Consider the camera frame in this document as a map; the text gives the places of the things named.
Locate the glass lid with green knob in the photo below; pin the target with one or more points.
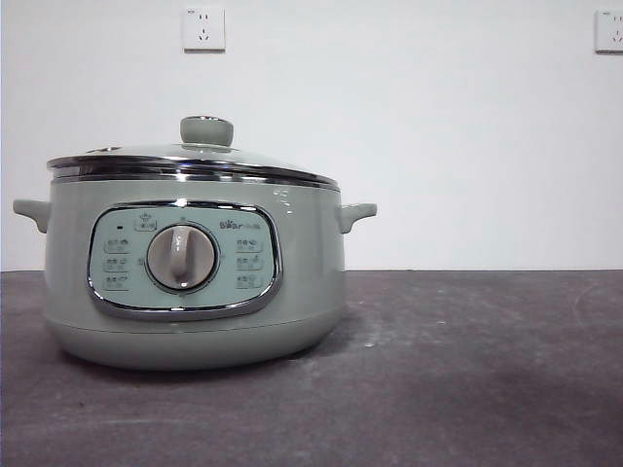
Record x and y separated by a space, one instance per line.
206 131

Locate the pale green electric cooking pot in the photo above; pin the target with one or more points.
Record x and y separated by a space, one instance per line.
73 292

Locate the white wall socket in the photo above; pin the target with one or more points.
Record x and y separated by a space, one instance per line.
611 31
204 29

